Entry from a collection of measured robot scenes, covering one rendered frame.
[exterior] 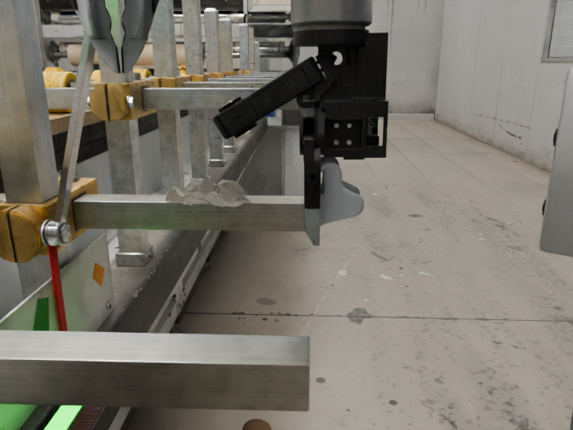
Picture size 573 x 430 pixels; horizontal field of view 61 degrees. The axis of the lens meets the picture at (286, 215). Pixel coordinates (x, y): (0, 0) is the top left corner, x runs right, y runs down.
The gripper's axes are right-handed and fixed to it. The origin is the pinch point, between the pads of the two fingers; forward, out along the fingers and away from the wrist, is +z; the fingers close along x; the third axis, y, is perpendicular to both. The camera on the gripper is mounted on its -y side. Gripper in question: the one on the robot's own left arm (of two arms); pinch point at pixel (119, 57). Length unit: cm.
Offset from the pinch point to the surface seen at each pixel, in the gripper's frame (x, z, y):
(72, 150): -4.7, 7.7, -0.8
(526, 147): 407, 77, -370
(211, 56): 25, -4, -98
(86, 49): -2.6, -0.7, -0.5
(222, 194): 8.5, 12.9, -1.5
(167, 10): 9, -10, -50
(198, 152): 17, 20, -75
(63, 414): -7.5, 29.9, 5.0
